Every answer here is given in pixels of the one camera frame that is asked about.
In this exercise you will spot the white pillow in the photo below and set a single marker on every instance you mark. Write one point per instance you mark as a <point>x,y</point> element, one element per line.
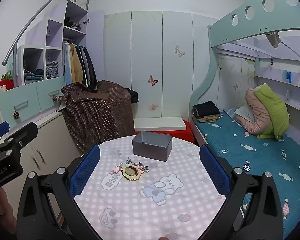
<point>245,112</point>

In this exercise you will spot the light blue hanging shirt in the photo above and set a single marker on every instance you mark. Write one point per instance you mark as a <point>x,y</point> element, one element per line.
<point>67,65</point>

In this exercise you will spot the folded dark clothes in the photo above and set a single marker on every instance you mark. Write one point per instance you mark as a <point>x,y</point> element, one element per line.
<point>206,107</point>

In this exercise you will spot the teal drawer cabinet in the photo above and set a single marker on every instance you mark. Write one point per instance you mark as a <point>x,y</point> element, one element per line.
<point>27,92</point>

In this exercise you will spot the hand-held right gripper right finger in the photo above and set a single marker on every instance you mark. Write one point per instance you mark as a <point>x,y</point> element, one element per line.
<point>215,170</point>

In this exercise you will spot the black garment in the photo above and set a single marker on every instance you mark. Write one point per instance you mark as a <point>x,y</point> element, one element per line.
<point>133,96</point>

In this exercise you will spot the pink padded jacket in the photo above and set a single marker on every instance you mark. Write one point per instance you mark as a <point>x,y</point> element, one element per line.
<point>255,107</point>

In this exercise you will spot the grey hanging garment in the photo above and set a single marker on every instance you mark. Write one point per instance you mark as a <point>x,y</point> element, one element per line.
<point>84,62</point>

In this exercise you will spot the folded blue clothes stack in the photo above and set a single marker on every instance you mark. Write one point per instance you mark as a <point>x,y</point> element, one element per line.
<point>33,76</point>

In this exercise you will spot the black hanging jacket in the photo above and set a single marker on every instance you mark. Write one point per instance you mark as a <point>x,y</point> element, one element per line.
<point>91,70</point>

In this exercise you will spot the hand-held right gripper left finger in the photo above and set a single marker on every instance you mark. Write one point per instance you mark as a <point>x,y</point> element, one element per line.
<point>86,170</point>

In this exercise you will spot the round table with checked cloth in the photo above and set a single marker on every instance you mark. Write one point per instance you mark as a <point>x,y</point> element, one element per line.
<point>140,217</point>

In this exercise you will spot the person's right hand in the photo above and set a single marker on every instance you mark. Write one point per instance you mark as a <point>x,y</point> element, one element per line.
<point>165,238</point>

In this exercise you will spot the grey item on shelf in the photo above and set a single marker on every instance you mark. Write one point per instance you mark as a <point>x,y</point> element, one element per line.
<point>77,26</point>

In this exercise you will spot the beige floor cabinet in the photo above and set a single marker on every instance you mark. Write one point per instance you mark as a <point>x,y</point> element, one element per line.
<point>50,140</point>

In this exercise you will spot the pine cone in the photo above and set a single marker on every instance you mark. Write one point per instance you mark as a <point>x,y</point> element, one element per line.
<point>16,115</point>
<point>55,98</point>

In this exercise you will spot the small blue box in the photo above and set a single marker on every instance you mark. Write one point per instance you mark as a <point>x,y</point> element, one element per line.
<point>288,76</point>

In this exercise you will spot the white board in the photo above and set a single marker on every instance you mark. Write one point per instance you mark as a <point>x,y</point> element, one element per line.
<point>160,124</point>

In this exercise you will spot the white wardrobe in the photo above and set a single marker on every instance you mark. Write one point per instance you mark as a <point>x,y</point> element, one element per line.
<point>160,62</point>

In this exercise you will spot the blue patterned bed sheet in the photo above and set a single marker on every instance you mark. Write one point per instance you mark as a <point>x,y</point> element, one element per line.
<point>260,155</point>

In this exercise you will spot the teal bunk bed frame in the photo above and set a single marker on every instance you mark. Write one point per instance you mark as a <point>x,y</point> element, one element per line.
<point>260,20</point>

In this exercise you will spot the black item on shelf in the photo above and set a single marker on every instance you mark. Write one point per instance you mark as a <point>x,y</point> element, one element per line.
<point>68,21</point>

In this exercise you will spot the purple stair shelf cabinet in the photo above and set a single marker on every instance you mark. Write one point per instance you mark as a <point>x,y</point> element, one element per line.
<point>55,33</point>

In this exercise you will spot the person's left hand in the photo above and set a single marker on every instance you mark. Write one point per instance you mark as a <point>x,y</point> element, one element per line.
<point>2,212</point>

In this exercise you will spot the red bench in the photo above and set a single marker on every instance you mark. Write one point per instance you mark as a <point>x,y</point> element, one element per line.
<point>180,132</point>

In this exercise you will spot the faint pink butterfly sticker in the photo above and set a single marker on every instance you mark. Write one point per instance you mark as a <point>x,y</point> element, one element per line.
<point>153,107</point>

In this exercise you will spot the beige hanging cloth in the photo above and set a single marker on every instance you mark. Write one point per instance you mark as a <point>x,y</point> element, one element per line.
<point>273,38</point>

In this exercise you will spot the red strawberry plush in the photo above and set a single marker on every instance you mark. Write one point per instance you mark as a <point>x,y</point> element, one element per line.
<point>6,81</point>

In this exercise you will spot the folded tan clothes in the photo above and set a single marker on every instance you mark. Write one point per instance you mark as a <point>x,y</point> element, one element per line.
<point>206,118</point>

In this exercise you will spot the small butterfly wall sticker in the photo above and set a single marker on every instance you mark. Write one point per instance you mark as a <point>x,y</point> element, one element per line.
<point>235,86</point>

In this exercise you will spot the grey metal handrail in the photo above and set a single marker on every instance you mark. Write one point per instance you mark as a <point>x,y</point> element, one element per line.
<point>40,10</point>

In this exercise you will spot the grey metal box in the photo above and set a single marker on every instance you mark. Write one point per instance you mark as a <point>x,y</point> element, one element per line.
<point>152,152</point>

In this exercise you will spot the yellow hanging garment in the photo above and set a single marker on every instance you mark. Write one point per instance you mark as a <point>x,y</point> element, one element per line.
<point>76,65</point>

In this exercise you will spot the brown dotted cloth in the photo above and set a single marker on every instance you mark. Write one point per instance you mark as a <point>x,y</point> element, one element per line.
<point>97,112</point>

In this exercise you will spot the cream butterfly sticker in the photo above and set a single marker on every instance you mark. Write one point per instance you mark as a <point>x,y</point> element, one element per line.
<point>180,51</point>

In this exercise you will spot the folded grey clothes stack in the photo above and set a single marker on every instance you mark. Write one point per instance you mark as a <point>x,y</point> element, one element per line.
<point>51,68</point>

